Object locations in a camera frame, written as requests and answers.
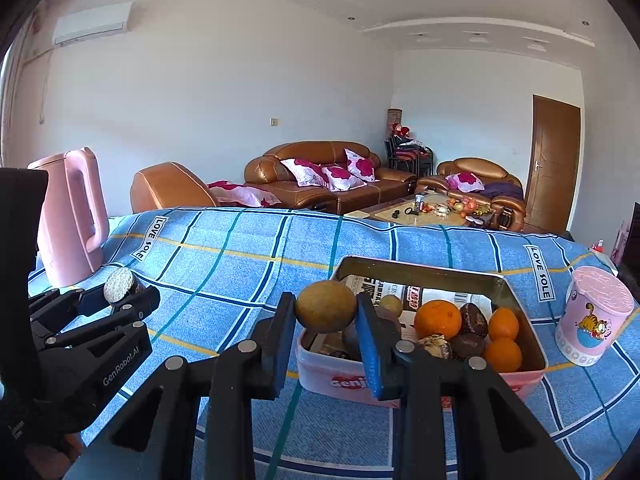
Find peeled brown fruit piece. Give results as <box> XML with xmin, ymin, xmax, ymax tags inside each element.
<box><xmin>418</xmin><ymin>334</ymin><xmax>452</xmax><ymax>360</ymax></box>

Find small orange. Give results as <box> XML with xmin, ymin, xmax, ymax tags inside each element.
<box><xmin>483</xmin><ymin>338</ymin><xmax>523</xmax><ymax>373</ymax></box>
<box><xmin>488</xmin><ymin>308</ymin><xmax>520</xmax><ymax>341</ymax></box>

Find dark passion fruit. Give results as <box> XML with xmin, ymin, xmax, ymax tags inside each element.
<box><xmin>460</xmin><ymin>302</ymin><xmax>488</xmax><ymax>338</ymax></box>

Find large orange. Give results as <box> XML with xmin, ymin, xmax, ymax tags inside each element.
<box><xmin>413</xmin><ymin>299</ymin><xmax>462</xmax><ymax>339</ymax></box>

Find pink tin box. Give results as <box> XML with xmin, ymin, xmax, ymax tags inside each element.
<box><xmin>295</xmin><ymin>256</ymin><xmax>548</xmax><ymax>404</ymax></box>

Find green-brown kiwi fruit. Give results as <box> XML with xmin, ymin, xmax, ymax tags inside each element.
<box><xmin>295</xmin><ymin>281</ymin><xmax>357</xmax><ymax>334</ymax></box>

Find large dark purple fruit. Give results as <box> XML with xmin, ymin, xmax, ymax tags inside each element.
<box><xmin>342</xmin><ymin>304</ymin><xmax>401</xmax><ymax>361</ymax></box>

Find small yellow-green fruit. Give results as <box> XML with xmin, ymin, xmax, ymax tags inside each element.
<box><xmin>378</xmin><ymin>295</ymin><xmax>404</xmax><ymax>318</ymax></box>

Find blue plaid tablecloth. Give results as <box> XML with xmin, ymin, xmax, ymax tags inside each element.
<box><xmin>27</xmin><ymin>206</ymin><xmax>640</xmax><ymax>480</ymax></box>

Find pink electric kettle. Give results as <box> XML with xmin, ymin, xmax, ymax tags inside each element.
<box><xmin>27</xmin><ymin>146</ymin><xmax>110</xmax><ymax>288</ymax></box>

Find brown leather chaise end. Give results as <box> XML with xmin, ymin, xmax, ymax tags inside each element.
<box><xmin>130</xmin><ymin>162</ymin><xmax>218</xmax><ymax>214</ymax></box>

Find pink floral blanket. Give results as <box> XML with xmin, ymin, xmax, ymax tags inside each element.
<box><xmin>207</xmin><ymin>180</ymin><xmax>281</xmax><ymax>208</ymax></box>

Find pink cartoon cup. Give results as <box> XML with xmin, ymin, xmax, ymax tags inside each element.
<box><xmin>555</xmin><ymin>266</ymin><xmax>634</xmax><ymax>367</ymax></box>

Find wooden coffee table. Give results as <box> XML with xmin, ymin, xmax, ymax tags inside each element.
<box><xmin>347</xmin><ymin>191</ymin><xmax>497</xmax><ymax>229</ymax></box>

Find brown leather three-seat sofa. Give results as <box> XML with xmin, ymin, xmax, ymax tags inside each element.
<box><xmin>244</xmin><ymin>141</ymin><xmax>416</xmax><ymax>214</ymax></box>

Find black television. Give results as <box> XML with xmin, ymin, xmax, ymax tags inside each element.
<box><xmin>620</xmin><ymin>202</ymin><xmax>640</xmax><ymax>282</ymax></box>

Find brown leather armchair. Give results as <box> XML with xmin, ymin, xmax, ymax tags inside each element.
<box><xmin>414</xmin><ymin>157</ymin><xmax>526</xmax><ymax>232</ymax></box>

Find stacked dark chairs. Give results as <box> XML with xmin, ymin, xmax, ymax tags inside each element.
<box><xmin>385</xmin><ymin>136</ymin><xmax>434</xmax><ymax>178</ymax></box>

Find white air conditioner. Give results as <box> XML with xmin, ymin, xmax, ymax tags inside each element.
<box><xmin>52</xmin><ymin>2</ymin><xmax>134</xmax><ymax>47</ymax></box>

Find brown wooden door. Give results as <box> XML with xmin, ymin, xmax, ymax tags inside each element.
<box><xmin>525</xmin><ymin>96</ymin><xmax>580</xmax><ymax>234</ymax></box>

